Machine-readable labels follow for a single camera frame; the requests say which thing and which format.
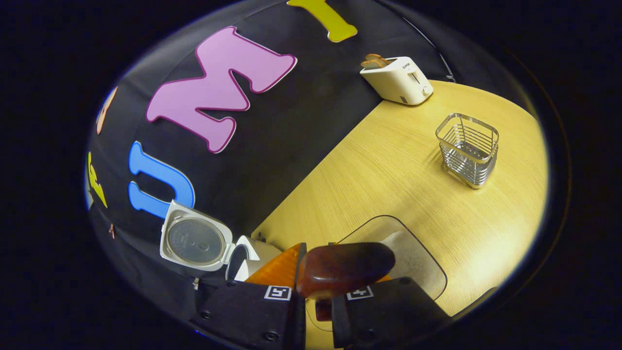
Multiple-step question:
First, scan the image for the white rice cooker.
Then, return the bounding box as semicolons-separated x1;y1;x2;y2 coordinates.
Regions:
159;199;282;282

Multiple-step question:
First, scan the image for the white toaster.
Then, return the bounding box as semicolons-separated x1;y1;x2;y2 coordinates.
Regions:
360;56;434;106

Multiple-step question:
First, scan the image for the black backdrop cloth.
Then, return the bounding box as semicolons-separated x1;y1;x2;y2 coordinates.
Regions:
86;0;535;321

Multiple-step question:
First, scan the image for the clear plastic rice container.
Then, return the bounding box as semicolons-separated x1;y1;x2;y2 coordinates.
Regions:
304;215;448;333

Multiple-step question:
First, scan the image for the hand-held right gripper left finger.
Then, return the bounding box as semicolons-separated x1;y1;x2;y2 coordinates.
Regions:
192;242;308;350

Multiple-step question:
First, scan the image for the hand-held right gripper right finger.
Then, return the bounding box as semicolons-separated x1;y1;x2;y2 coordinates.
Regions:
330;276;452;348

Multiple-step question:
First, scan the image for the toaster power cable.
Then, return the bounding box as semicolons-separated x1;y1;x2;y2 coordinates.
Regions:
403;17;457;83

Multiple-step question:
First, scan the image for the metal wire chopstick holder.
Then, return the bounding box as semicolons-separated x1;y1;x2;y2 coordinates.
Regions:
435;113;500;189

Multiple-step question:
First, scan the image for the brown wooden spoon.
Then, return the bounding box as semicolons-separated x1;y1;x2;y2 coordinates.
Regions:
296;242;397;321

